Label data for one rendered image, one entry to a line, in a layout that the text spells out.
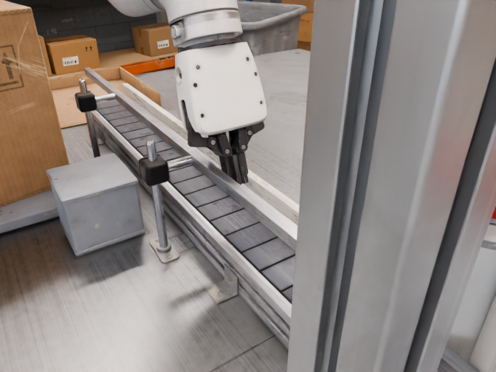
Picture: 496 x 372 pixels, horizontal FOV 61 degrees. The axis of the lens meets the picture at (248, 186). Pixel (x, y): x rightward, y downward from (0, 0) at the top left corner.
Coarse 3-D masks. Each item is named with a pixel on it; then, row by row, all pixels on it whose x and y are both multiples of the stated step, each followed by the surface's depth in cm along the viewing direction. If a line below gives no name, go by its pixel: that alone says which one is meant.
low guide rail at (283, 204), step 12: (132, 96) 92; (144, 96) 88; (156, 108) 81; (168, 120) 78; (180, 132) 75; (216, 156) 65; (252, 180) 58; (264, 192) 56; (276, 192) 55; (276, 204) 54; (288, 204) 52; (288, 216) 53
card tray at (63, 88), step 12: (84, 72) 120; (96, 72) 122; (108, 72) 124; (120, 72) 125; (60, 84) 118; (72, 84) 120; (96, 84) 122; (120, 84) 122; (132, 84) 119; (144, 84) 111; (60, 96) 113; (72, 96) 113; (156, 96) 106; (60, 108) 105; (72, 108) 105; (60, 120) 98; (72, 120) 98; (84, 120) 98
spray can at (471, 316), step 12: (492, 216) 26; (492, 228) 26; (492, 240) 26; (480, 252) 26; (492, 252) 26; (480, 264) 26; (492, 264) 26; (480, 276) 27; (492, 276) 27; (468, 288) 28; (480, 288) 27; (492, 288) 27; (468, 300) 28; (480, 300) 28; (492, 300) 28; (468, 312) 28; (480, 312) 28; (456, 324) 29; (468, 324) 29; (480, 324) 29; (456, 336) 30; (468, 336) 29; (456, 348) 30; (468, 348) 30; (468, 360) 31
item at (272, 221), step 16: (96, 80) 83; (144, 112) 66; (160, 128) 61; (176, 144) 57; (208, 160) 52; (208, 176) 51; (224, 176) 49; (240, 192) 46; (256, 208) 43; (272, 224) 41; (288, 224) 40; (288, 240) 40; (448, 352) 28; (448, 368) 27; (464, 368) 27
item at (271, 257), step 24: (120, 120) 85; (144, 144) 76; (192, 168) 68; (192, 192) 61; (216, 192) 61; (216, 216) 56; (240, 216) 56; (240, 240) 52; (264, 240) 52; (264, 264) 48; (288, 264) 48; (288, 288) 45
